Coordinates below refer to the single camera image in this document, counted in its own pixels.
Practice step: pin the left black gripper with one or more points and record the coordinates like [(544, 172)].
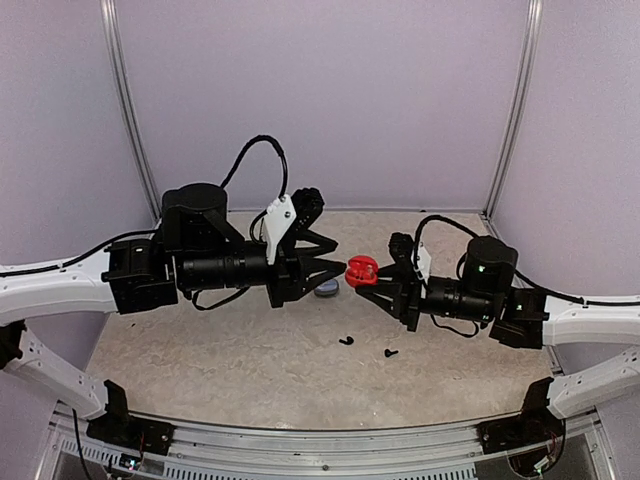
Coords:
[(289, 259)]

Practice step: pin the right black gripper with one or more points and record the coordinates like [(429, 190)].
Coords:
[(406, 295)]

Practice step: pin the purple earbud charging case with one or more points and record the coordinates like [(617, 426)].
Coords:
[(327, 289)]

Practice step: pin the red round charging case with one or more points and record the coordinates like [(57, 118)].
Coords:
[(354, 268)]

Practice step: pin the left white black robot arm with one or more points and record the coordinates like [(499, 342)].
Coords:
[(194, 249)]

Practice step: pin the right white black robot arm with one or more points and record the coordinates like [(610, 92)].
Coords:
[(520, 318)]

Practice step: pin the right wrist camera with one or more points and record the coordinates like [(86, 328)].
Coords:
[(402, 249)]

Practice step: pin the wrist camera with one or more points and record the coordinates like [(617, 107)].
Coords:
[(402, 249), (282, 214)]

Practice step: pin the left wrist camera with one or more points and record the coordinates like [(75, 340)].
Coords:
[(282, 214)]

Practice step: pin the front aluminium rail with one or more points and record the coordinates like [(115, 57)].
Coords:
[(202, 450)]

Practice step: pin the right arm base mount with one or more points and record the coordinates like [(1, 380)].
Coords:
[(518, 431)]

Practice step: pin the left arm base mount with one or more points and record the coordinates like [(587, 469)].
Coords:
[(131, 432)]

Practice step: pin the right aluminium frame post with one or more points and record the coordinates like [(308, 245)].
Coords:
[(517, 106)]

